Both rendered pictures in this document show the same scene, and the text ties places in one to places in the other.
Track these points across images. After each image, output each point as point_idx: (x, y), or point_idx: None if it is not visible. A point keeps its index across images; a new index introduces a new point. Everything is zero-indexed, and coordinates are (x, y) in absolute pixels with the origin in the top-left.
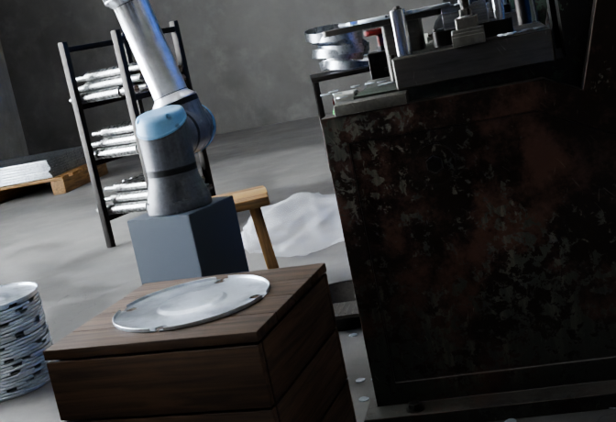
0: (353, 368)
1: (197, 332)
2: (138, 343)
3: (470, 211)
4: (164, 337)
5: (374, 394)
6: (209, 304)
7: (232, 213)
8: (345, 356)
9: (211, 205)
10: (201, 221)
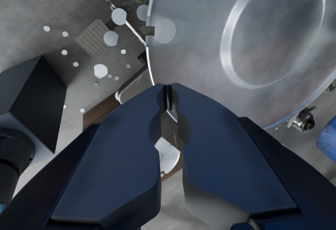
0: (82, 26)
1: (181, 166)
2: (166, 178)
3: None
4: (172, 173)
5: (123, 45)
6: (162, 157)
7: (18, 108)
8: (58, 14)
9: (34, 135)
10: (47, 141)
